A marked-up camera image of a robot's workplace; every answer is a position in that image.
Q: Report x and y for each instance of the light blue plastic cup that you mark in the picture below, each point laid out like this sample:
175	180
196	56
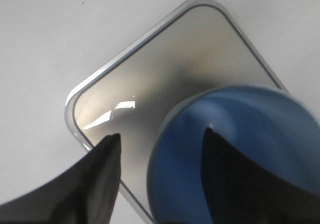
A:
244	115

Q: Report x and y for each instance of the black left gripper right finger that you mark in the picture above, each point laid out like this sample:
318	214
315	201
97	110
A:
222	183

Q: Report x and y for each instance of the silver digital kitchen scale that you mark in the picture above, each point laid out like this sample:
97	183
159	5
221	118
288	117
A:
197	47

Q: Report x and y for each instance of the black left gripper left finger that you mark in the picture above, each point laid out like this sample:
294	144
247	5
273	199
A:
83	194

